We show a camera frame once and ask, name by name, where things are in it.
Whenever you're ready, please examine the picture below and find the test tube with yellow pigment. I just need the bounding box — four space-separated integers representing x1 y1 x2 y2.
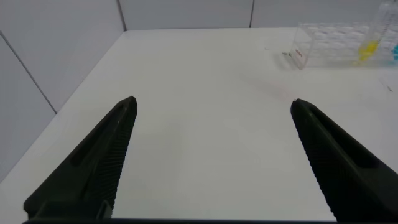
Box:
356 1 398 63

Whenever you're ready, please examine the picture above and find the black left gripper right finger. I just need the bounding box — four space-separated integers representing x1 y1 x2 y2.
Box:
290 98 398 223

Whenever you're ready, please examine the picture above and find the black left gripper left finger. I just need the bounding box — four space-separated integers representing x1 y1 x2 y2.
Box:
23 95 138 220

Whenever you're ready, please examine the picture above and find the clear plastic test tube rack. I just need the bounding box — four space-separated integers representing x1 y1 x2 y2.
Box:
290 21 398 70

